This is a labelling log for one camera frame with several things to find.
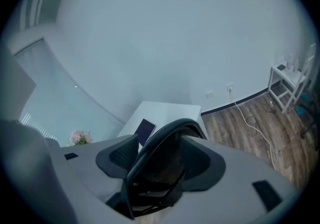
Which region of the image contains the white vase with pink flowers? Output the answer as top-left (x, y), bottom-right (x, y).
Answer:
top-left (69, 130), bottom-right (93, 147)

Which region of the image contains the black office chair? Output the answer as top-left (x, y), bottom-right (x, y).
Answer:
top-left (297, 77), bottom-right (320, 141)

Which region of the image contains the white wooden chair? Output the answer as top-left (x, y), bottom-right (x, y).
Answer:
top-left (266, 42), bottom-right (317, 114)

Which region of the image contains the black tablet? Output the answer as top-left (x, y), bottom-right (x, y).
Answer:
top-left (133, 118), bottom-right (157, 147)

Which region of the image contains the white power cable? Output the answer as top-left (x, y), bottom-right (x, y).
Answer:
top-left (228, 87), bottom-right (278, 171)

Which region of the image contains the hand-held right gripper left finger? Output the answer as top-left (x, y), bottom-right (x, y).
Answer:
top-left (44, 133), bottom-right (140, 224)

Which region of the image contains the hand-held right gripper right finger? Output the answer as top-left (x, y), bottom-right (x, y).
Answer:
top-left (154, 136), bottom-right (299, 224)

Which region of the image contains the white desk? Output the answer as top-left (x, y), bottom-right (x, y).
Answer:
top-left (117, 100), bottom-right (202, 149)

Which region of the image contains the teal cloth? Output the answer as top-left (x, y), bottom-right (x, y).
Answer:
top-left (294, 92), bottom-right (310, 116)

